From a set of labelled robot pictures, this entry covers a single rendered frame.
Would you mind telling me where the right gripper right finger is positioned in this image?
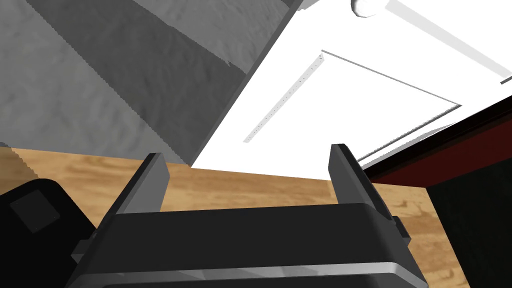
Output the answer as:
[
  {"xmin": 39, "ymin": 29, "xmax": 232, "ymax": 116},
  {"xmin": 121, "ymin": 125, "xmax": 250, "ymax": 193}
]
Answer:
[{"xmin": 327, "ymin": 143, "xmax": 395, "ymax": 221}]

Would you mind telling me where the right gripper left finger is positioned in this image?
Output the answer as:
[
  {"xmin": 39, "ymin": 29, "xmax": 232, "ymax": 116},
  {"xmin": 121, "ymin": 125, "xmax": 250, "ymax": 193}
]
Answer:
[{"xmin": 104, "ymin": 152, "xmax": 171, "ymax": 225}]

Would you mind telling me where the white door leaf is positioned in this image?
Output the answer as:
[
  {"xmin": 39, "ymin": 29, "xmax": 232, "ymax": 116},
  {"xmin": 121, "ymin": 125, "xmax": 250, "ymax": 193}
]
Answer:
[{"xmin": 191, "ymin": 0, "xmax": 512, "ymax": 182}]

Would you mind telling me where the white round door knob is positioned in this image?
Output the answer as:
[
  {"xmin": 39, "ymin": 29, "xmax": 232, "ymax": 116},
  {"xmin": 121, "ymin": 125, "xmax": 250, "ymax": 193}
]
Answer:
[{"xmin": 350, "ymin": 0, "xmax": 389, "ymax": 19}]

